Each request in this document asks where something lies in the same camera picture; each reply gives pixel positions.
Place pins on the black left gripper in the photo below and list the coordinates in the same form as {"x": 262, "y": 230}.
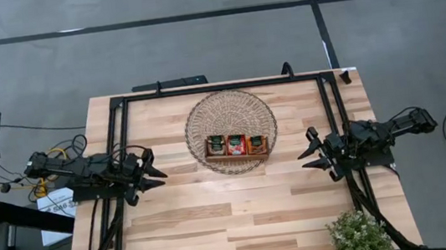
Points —
{"x": 135, "y": 168}

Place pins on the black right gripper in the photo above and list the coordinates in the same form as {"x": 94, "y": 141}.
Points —
{"x": 331, "y": 150}

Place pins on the beige tea packet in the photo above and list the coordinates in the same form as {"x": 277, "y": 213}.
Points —
{"x": 217, "y": 144}

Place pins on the red tea packet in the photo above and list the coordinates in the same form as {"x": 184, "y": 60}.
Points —
{"x": 236, "y": 145}

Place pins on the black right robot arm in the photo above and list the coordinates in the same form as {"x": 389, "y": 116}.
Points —
{"x": 379, "y": 130}

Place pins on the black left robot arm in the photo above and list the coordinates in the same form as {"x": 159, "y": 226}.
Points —
{"x": 72, "y": 167}

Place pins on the wooden tea box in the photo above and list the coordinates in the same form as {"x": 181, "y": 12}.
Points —
{"x": 235, "y": 157}

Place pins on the green potted plant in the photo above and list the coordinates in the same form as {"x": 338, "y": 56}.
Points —
{"x": 360, "y": 237}

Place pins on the black bar device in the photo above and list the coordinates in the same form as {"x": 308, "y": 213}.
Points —
{"x": 168, "y": 84}

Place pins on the white paper sheet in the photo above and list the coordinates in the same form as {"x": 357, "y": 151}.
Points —
{"x": 60, "y": 202}

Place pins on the round woven placemat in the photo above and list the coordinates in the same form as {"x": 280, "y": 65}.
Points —
{"x": 226, "y": 112}

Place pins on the black support beam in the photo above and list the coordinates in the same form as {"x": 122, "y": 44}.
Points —
{"x": 27, "y": 215}

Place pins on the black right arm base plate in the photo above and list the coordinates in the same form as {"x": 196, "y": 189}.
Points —
{"x": 378, "y": 160}

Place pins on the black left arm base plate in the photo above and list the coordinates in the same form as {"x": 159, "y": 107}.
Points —
{"x": 88, "y": 194}

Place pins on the small black bracket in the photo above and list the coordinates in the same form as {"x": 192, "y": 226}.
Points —
{"x": 345, "y": 77}

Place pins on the black arched bracket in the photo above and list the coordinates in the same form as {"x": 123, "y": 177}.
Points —
{"x": 287, "y": 64}

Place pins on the black metal table frame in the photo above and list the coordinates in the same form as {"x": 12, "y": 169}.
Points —
{"x": 223, "y": 87}

